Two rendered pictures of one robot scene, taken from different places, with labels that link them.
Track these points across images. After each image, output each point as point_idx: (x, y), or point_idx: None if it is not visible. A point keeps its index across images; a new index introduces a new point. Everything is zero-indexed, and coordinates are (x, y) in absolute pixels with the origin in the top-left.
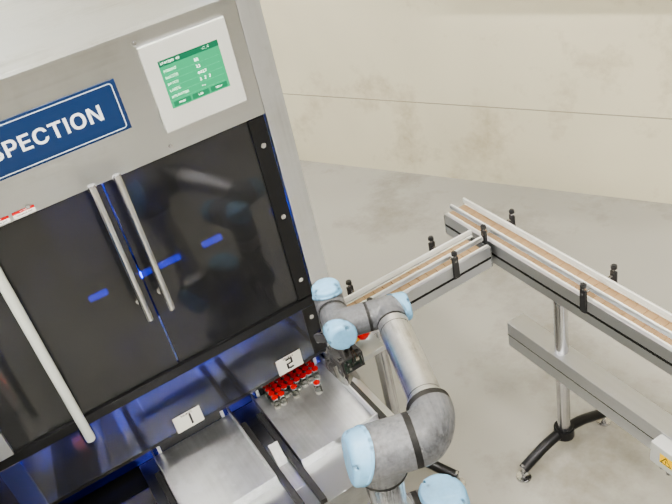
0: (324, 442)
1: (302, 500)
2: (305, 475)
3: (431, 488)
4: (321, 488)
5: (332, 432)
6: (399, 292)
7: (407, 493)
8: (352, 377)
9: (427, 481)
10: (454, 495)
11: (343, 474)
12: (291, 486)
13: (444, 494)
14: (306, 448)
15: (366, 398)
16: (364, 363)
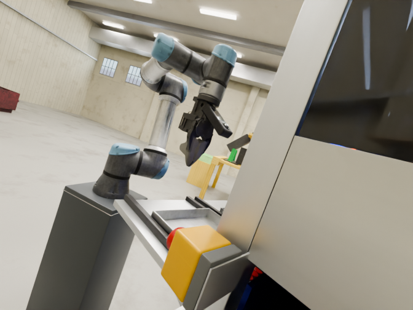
0: (196, 222)
1: (200, 199)
2: (203, 206)
3: (133, 146)
4: (190, 205)
5: (192, 226)
6: (164, 34)
7: (144, 156)
8: (185, 159)
9: (134, 147)
10: (121, 143)
11: (177, 205)
12: (209, 205)
13: (126, 144)
14: (209, 224)
15: (162, 232)
16: (179, 126)
